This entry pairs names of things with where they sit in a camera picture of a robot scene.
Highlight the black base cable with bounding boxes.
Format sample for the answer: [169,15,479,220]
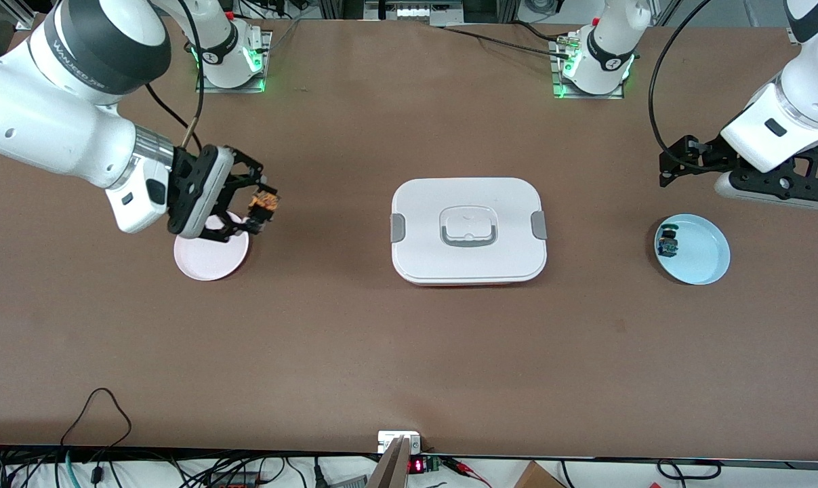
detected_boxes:
[432,26,575,58]

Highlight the thin black looped cable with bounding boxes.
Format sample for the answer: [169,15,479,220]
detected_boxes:
[60,387,133,451]

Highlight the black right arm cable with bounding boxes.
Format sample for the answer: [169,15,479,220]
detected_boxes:
[144,0,206,146]

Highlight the aluminium frame profile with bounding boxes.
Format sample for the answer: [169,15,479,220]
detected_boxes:
[0,0,35,31]

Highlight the black green small part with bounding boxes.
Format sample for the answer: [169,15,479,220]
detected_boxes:
[657,224,680,259]

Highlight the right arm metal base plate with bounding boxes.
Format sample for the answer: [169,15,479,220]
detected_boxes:
[195,30,272,94]

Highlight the brown cardboard box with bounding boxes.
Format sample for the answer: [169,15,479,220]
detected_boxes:
[514,461,567,488]

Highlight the pink round plate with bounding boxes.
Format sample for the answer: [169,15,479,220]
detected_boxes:
[173,211,250,282]

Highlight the white power strip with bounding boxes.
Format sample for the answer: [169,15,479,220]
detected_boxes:
[394,5,445,21]

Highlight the light blue round plate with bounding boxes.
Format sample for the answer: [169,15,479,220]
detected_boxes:
[654,213,731,285]

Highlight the aluminium camera mount profile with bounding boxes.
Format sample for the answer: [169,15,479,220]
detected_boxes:
[367,436,411,488]

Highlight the orange push-button switch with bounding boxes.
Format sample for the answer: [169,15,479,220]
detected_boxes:
[247,190,282,226]

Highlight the red clip leads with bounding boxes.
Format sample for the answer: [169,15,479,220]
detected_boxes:
[443,457,494,488]

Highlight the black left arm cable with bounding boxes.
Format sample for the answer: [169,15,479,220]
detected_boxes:
[648,0,721,174]

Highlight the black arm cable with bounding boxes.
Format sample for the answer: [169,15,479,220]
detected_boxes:
[144,0,206,146]
[648,0,721,174]

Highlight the white lidded lunch box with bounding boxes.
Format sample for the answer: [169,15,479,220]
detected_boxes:
[390,177,548,287]

